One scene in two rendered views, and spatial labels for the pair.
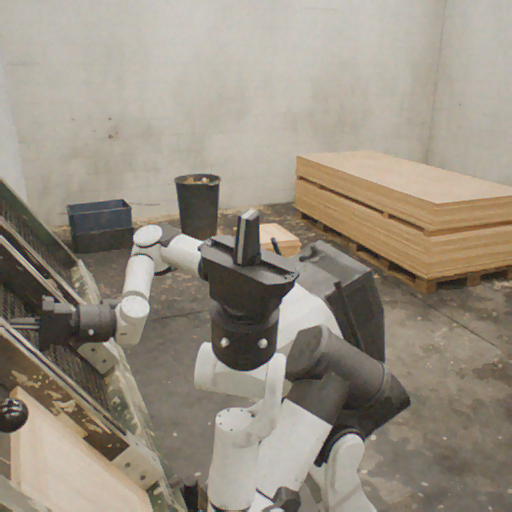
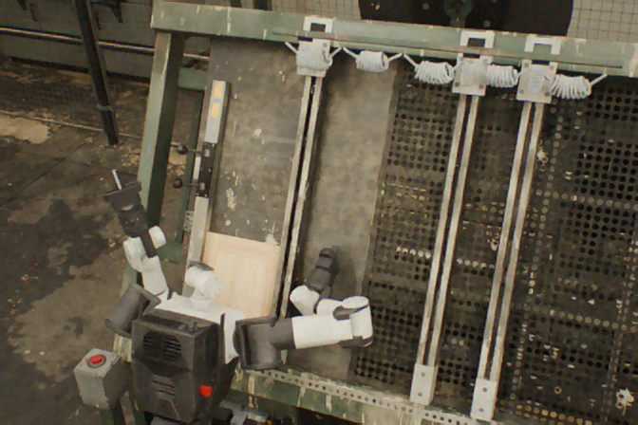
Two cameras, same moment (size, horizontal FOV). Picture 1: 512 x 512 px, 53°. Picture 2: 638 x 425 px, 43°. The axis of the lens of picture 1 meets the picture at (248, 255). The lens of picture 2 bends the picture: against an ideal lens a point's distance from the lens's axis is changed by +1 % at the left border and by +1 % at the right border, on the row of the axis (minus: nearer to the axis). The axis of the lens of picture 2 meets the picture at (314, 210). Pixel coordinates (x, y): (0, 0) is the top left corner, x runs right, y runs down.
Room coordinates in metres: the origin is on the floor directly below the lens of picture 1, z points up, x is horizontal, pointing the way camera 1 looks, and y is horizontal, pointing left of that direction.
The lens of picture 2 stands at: (2.55, -0.99, 2.89)
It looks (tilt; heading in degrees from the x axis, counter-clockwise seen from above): 34 degrees down; 138
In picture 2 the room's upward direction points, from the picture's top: 4 degrees counter-clockwise
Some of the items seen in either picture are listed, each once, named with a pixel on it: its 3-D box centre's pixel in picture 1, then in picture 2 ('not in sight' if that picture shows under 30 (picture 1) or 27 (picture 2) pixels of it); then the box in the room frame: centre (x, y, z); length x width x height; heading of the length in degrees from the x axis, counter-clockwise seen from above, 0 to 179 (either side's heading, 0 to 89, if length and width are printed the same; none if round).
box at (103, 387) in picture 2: not in sight; (102, 379); (0.49, -0.20, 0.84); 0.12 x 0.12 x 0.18; 24
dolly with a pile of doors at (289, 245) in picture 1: (259, 253); not in sight; (4.34, -0.10, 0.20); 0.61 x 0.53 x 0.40; 21
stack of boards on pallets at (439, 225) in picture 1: (391, 207); not in sight; (5.21, -1.48, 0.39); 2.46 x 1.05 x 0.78; 21
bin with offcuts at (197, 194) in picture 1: (198, 207); not in sight; (5.48, 0.55, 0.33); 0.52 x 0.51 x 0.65; 21
